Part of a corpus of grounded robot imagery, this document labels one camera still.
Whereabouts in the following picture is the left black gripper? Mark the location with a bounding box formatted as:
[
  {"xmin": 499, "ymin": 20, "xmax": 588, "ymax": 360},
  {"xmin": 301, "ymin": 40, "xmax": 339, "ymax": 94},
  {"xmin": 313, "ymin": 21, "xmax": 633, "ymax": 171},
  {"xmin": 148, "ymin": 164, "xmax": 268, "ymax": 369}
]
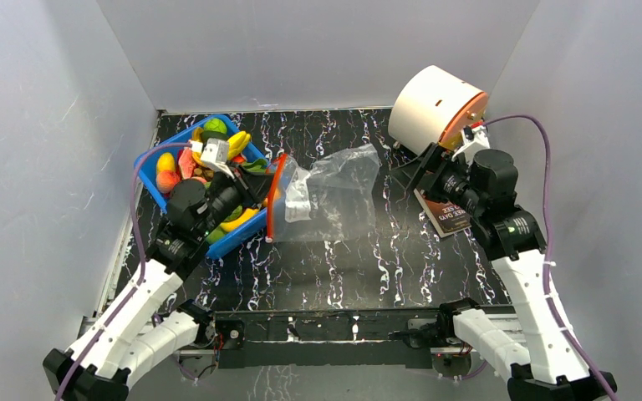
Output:
[{"xmin": 197, "ymin": 160, "xmax": 279, "ymax": 239}]

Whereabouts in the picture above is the green leaf vegetable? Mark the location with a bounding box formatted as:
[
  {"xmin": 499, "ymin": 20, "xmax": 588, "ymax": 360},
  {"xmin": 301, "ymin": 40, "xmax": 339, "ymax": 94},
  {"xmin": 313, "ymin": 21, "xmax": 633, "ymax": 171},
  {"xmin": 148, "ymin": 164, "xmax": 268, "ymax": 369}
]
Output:
[{"xmin": 241, "ymin": 158, "xmax": 268, "ymax": 173}]

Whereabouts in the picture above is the clear zip top bag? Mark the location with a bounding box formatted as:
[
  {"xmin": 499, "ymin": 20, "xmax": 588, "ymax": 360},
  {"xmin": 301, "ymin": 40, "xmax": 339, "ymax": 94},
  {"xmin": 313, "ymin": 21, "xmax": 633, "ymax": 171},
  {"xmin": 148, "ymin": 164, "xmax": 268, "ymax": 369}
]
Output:
[{"xmin": 267, "ymin": 144, "xmax": 380, "ymax": 242}]

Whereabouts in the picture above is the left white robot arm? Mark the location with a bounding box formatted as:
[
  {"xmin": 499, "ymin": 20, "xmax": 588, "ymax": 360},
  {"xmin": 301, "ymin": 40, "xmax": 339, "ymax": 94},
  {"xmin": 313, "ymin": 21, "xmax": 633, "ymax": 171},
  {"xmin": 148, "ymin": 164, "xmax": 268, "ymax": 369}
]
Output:
[{"xmin": 43, "ymin": 167, "xmax": 274, "ymax": 400}]

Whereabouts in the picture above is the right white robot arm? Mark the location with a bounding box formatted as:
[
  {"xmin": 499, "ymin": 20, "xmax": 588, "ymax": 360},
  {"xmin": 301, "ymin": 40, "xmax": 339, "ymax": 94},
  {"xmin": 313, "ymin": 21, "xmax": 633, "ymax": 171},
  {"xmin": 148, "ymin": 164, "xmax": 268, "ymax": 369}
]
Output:
[{"xmin": 393, "ymin": 143, "xmax": 617, "ymax": 400}]

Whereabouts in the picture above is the yellow banana bunch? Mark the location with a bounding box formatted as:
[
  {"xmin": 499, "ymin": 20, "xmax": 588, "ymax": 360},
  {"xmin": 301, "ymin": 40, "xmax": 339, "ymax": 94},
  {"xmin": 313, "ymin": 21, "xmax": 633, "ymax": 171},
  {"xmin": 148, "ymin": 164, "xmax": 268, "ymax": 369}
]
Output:
[{"xmin": 191, "ymin": 127, "xmax": 252, "ymax": 160}]

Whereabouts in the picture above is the dark book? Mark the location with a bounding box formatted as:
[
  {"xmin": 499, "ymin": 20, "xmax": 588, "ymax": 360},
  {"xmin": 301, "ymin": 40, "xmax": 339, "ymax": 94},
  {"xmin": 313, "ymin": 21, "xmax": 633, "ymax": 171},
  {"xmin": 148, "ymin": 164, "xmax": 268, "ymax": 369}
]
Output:
[{"xmin": 414, "ymin": 190, "xmax": 471, "ymax": 238}]

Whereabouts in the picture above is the green avocado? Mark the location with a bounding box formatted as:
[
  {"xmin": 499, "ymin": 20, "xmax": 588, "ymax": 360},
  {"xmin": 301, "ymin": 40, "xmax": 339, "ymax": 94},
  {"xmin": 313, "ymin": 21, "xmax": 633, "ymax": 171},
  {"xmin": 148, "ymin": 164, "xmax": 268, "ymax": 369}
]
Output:
[{"xmin": 201, "ymin": 130, "xmax": 228, "ymax": 143}]

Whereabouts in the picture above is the white cylindrical container orange lid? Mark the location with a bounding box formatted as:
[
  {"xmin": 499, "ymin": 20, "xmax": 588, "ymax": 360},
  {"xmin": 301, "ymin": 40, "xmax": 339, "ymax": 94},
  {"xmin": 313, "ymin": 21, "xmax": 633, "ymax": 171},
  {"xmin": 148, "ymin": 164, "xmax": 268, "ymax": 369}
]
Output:
[{"xmin": 388, "ymin": 65, "xmax": 489, "ymax": 155}]

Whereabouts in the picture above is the orange peach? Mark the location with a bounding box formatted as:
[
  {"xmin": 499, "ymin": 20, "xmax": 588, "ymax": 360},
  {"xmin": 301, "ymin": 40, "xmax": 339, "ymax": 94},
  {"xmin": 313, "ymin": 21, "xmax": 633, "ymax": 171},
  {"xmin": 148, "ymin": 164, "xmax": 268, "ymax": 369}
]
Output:
[{"xmin": 155, "ymin": 170, "xmax": 181, "ymax": 194}]

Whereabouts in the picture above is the yellow lemon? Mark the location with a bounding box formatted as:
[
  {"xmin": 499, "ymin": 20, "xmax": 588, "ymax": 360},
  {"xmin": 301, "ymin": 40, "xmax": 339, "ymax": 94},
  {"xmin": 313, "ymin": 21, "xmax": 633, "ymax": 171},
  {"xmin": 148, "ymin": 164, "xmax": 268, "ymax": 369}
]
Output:
[{"xmin": 155, "ymin": 152, "xmax": 177, "ymax": 174}]

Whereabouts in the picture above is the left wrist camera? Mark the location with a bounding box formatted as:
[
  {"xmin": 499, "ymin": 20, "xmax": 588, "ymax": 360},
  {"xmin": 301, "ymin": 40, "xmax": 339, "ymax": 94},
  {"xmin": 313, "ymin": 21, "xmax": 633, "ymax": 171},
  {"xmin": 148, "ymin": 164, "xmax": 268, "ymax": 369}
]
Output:
[{"xmin": 200, "ymin": 138, "xmax": 233, "ymax": 177}]

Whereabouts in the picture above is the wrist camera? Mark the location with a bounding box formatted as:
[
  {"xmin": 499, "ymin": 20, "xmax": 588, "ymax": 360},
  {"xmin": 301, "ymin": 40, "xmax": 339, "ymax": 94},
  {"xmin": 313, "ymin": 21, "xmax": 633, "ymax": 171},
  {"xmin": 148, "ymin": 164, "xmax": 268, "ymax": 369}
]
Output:
[
  {"xmin": 452, "ymin": 121, "xmax": 490, "ymax": 165},
  {"xmin": 200, "ymin": 138, "xmax": 233, "ymax": 177}
]

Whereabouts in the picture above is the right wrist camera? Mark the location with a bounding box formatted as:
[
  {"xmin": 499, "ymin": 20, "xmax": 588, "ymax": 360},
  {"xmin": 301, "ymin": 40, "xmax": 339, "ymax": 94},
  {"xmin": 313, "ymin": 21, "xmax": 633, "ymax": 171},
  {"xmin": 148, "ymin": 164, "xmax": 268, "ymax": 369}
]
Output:
[{"xmin": 452, "ymin": 121, "xmax": 490, "ymax": 165}]

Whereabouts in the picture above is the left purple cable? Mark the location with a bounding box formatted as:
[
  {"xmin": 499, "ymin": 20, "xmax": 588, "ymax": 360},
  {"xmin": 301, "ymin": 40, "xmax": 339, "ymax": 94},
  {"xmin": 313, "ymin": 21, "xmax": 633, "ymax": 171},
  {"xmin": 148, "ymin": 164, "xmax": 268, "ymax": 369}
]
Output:
[{"xmin": 54, "ymin": 140, "xmax": 203, "ymax": 401}]

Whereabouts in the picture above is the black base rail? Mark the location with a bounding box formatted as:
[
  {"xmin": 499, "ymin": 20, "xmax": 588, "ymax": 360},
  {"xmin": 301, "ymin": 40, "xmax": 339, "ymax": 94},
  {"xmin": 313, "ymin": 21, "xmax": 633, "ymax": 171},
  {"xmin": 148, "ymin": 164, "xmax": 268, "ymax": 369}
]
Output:
[{"xmin": 176, "ymin": 307, "xmax": 474, "ymax": 371}]

